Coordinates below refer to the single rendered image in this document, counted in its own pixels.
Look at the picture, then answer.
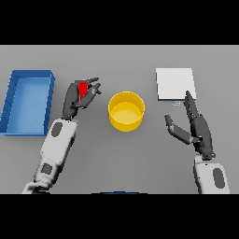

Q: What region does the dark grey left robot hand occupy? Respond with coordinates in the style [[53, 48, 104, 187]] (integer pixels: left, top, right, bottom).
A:
[[61, 77, 103, 121]]

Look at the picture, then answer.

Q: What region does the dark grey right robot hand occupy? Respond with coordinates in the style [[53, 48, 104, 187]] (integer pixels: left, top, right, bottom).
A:
[[164, 90, 217, 162]]

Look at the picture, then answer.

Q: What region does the red beaker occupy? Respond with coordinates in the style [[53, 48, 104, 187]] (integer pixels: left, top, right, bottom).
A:
[[77, 81, 91, 102]]

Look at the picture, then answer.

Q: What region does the yellow bowl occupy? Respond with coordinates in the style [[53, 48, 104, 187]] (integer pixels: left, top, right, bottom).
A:
[[107, 91, 146, 133]]

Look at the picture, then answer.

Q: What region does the blue tray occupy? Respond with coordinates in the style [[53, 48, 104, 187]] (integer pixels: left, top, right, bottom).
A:
[[0, 69, 56, 137]]

